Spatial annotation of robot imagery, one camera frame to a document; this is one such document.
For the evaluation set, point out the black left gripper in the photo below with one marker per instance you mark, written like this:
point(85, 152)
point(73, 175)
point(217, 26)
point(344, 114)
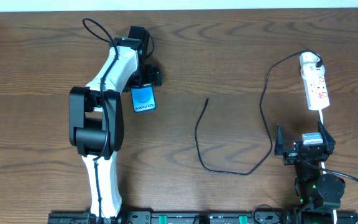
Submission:
point(151, 76)

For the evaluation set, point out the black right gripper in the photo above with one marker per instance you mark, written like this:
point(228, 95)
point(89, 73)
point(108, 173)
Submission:
point(304, 149)

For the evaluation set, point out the blue Galaxy smartphone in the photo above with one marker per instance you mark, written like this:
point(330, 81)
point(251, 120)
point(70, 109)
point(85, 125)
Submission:
point(143, 99)

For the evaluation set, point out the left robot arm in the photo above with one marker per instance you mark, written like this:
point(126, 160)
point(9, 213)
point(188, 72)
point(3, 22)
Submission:
point(96, 119)

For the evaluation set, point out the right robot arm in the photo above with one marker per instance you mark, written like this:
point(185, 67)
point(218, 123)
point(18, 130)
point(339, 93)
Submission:
point(320, 192)

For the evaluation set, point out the white charger adapter plug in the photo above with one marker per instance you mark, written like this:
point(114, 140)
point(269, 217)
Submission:
point(310, 71)

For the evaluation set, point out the white power strip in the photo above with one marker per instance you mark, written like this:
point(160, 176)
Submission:
point(315, 89)

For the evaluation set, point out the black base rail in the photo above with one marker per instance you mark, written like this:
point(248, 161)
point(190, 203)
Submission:
point(146, 217)

